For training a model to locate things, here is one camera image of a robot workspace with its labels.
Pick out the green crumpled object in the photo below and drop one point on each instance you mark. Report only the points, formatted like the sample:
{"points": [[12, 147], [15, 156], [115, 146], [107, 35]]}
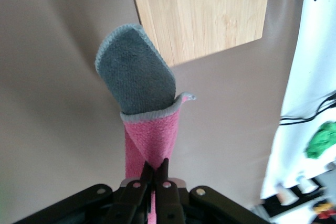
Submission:
{"points": [[321, 140]]}

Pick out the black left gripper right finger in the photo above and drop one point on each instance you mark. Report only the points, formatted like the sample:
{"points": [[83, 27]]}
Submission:
{"points": [[169, 203]]}

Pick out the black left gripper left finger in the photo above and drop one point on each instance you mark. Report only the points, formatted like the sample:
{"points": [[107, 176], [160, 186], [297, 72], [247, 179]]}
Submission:
{"points": [[131, 203]]}

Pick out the pink and grey cloth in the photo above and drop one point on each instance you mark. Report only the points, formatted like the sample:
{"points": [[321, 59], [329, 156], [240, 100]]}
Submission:
{"points": [[136, 77]]}

